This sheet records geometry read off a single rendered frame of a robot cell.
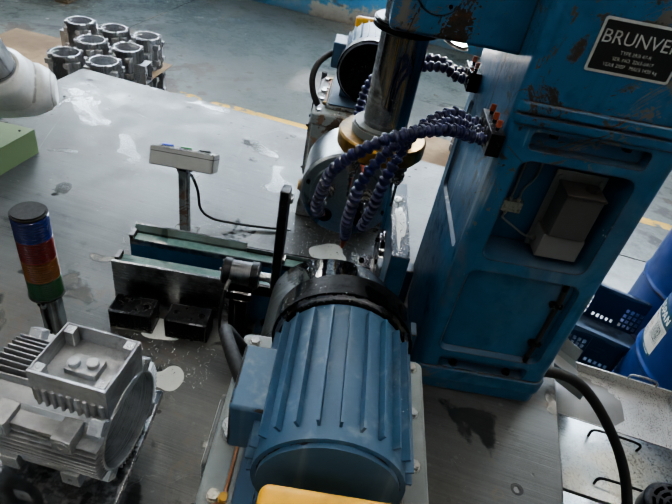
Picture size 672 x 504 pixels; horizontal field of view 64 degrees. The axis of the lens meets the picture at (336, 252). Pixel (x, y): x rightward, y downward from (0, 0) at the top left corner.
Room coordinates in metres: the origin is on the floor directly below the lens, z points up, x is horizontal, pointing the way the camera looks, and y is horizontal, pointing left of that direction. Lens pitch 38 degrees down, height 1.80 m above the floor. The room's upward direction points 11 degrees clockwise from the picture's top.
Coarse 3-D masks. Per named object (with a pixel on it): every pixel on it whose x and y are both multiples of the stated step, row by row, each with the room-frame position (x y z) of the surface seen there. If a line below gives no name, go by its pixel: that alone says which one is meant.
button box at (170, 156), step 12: (156, 144) 1.25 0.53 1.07; (156, 156) 1.21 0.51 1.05; (168, 156) 1.22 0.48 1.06; (180, 156) 1.22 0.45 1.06; (192, 156) 1.22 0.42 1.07; (204, 156) 1.23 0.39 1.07; (216, 156) 1.25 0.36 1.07; (180, 168) 1.21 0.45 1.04; (192, 168) 1.21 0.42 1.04; (204, 168) 1.21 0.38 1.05; (216, 168) 1.26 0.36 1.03
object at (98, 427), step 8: (32, 328) 0.56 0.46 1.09; (40, 328) 0.56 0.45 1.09; (32, 336) 0.55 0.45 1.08; (40, 336) 0.55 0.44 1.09; (48, 336) 0.56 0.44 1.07; (144, 360) 0.54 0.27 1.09; (144, 368) 0.53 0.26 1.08; (152, 408) 0.55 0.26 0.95; (96, 424) 0.42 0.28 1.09; (104, 424) 0.42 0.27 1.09; (88, 432) 0.41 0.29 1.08; (96, 432) 0.41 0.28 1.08; (104, 432) 0.41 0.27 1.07; (112, 472) 0.42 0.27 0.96; (104, 480) 0.40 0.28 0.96
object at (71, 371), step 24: (72, 336) 0.52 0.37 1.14; (96, 336) 0.53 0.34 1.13; (120, 336) 0.53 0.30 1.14; (48, 360) 0.48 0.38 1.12; (72, 360) 0.48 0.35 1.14; (96, 360) 0.49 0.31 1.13; (120, 360) 0.51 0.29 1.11; (48, 384) 0.44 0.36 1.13; (72, 384) 0.43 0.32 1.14; (96, 384) 0.44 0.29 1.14; (120, 384) 0.47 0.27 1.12; (72, 408) 0.43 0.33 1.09; (96, 408) 0.43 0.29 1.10
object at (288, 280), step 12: (300, 264) 0.79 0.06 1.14; (312, 264) 0.78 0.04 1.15; (324, 264) 0.78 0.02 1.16; (336, 264) 0.78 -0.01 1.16; (348, 264) 0.79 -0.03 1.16; (288, 276) 0.77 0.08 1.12; (300, 276) 0.75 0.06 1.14; (312, 276) 0.75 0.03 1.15; (360, 276) 0.77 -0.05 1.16; (372, 276) 0.79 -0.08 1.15; (276, 288) 0.76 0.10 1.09; (288, 288) 0.73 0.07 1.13; (276, 300) 0.72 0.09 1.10; (276, 312) 0.68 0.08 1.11; (264, 324) 0.68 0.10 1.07
